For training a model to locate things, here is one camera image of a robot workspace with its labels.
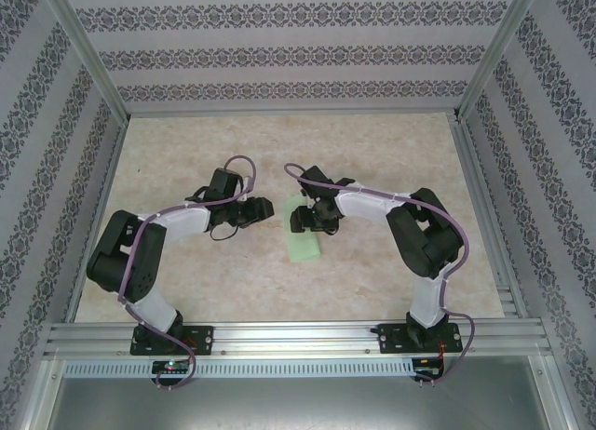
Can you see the left small circuit board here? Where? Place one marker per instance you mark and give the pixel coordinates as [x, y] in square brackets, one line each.
[171, 366]

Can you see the light green paper sheet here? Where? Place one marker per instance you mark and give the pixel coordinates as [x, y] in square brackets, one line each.
[305, 248]

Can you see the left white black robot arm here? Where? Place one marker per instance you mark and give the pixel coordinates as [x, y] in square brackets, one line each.
[139, 272]

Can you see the sheet metal panel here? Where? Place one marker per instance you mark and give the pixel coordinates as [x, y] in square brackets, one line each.
[298, 404]

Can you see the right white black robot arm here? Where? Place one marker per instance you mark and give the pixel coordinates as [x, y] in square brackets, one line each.
[419, 234]

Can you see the right aluminium frame post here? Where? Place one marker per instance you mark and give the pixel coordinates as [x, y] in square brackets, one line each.
[498, 53]

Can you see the right aluminium side rail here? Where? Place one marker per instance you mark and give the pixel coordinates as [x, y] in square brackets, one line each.
[486, 216]

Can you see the right small circuit board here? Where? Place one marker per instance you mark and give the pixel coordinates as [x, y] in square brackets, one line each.
[426, 366]

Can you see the small circuit board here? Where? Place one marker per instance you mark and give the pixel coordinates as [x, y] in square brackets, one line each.
[426, 366]
[171, 366]

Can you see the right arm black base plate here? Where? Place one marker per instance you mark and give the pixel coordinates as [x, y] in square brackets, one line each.
[391, 339]

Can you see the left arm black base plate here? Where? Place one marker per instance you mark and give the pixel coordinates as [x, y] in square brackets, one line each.
[202, 339]

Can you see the left aluminium side rail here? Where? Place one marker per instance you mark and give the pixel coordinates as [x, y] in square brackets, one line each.
[95, 220]

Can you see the aluminium frame post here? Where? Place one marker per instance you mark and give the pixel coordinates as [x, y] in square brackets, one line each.
[86, 53]
[498, 53]

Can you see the aluminium side rail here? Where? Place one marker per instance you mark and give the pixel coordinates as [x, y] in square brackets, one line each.
[486, 216]
[95, 220]

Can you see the left aluminium frame post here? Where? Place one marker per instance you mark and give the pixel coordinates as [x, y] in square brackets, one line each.
[86, 53]

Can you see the aluminium mounting rail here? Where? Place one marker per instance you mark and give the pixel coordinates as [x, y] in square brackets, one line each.
[298, 337]

